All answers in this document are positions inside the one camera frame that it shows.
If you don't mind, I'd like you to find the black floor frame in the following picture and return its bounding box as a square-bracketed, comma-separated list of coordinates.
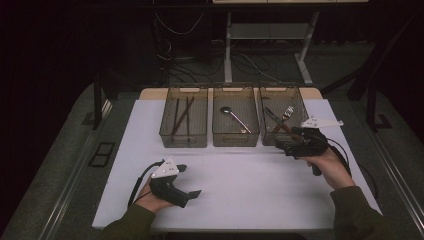
[88, 141, 117, 168]

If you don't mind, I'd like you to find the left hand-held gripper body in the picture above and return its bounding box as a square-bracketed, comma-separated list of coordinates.
[148, 156, 192, 209]

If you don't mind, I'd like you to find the black chopstick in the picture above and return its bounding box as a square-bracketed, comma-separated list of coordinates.
[185, 96, 192, 136]
[171, 97, 180, 136]

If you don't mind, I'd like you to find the wooden-handled metal knife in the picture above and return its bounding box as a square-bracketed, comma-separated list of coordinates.
[264, 106, 303, 141]

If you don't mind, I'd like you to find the right hand-held gripper black cable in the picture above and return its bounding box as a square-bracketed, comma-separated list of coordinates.
[328, 138, 353, 178]

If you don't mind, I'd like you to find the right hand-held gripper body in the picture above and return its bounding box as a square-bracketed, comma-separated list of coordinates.
[282, 115, 345, 177]

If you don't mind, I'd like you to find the person's right hand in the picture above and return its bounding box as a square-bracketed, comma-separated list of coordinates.
[301, 148, 356, 191]

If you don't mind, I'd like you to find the hand-held gripper black cable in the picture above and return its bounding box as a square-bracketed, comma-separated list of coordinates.
[128, 159, 166, 208]
[328, 138, 353, 178]

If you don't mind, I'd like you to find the left hand-held gripper black cable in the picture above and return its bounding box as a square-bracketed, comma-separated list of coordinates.
[128, 159, 166, 208]

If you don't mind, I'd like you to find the black metal stand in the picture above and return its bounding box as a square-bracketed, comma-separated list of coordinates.
[81, 74, 113, 131]
[365, 83, 394, 133]

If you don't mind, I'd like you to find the translucent grey plastic bin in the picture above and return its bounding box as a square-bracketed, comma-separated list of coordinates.
[212, 84, 261, 148]
[159, 85, 209, 149]
[258, 84, 315, 148]

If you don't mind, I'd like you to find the shiny metal spoon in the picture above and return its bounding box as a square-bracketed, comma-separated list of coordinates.
[219, 105, 253, 134]

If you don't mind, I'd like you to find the person's left hand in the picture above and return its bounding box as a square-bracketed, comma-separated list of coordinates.
[134, 181, 174, 214]

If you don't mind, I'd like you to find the metal floor rail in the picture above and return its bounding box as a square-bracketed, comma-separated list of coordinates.
[366, 128, 424, 228]
[39, 99, 114, 240]

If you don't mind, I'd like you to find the wooden-handled metal fork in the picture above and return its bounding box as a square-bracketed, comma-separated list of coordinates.
[272, 105, 295, 133]

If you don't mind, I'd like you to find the white metal desk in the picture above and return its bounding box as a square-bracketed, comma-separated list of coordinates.
[212, 0, 369, 87]

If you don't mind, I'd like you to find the white hanging cable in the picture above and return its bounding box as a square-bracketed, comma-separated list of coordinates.
[154, 11, 205, 36]

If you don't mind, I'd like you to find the tangle of floor cables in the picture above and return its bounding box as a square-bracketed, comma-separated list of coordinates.
[161, 39, 288, 85]

